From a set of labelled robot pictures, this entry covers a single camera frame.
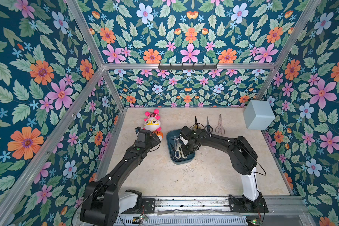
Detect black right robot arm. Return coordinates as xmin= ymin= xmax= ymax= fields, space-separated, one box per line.
xmin=179 ymin=126 xmax=260 ymax=202

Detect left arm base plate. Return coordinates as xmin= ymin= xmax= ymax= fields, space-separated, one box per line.
xmin=127 ymin=198 xmax=156 ymax=214

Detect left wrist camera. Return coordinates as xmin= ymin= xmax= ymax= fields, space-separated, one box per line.
xmin=135 ymin=127 xmax=142 ymax=135

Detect teal plastic storage box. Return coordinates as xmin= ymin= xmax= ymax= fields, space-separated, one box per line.
xmin=166 ymin=130 xmax=195 ymax=165

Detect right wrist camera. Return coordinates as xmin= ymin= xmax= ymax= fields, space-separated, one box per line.
xmin=179 ymin=126 xmax=193 ymax=145

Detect small black scissors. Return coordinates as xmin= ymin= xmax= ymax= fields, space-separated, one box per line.
xmin=205 ymin=117 xmax=213 ymax=133

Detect yellow black scissors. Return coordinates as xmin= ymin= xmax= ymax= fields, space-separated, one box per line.
xmin=192 ymin=117 xmax=201 ymax=131

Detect black hook rail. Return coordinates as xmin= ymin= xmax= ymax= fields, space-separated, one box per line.
xmin=158 ymin=63 xmax=218 ymax=71

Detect pink handled scissors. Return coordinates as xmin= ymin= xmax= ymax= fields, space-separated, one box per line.
xmin=215 ymin=114 xmax=226 ymax=135

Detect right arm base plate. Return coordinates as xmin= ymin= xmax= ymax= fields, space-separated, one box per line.
xmin=228 ymin=193 xmax=269 ymax=213

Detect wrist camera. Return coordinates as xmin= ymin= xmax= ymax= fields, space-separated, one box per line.
xmin=135 ymin=127 xmax=142 ymax=135
xmin=179 ymin=126 xmax=193 ymax=145

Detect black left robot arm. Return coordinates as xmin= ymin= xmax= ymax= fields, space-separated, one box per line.
xmin=79 ymin=127 xmax=161 ymax=226

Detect grey cube box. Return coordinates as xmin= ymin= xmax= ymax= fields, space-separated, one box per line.
xmin=243 ymin=100 xmax=275 ymax=131

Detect pink white plush doll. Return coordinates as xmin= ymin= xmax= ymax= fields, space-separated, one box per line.
xmin=144 ymin=109 xmax=163 ymax=141

